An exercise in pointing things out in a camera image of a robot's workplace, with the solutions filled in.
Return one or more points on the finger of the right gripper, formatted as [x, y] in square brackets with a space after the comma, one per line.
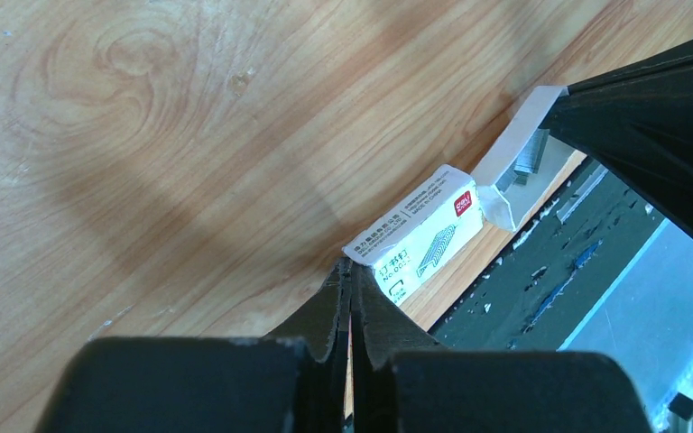
[637, 121]

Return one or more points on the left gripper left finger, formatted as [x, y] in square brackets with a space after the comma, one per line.
[292, 379]

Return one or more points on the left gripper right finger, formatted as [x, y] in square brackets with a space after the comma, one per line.
[405, 380]

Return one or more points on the staple box with red mark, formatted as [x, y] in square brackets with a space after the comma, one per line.
[420, 234]

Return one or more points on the small grey staple box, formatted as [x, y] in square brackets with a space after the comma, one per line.
[525, 160]

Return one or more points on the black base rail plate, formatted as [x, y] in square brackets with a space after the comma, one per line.
[538, 288]

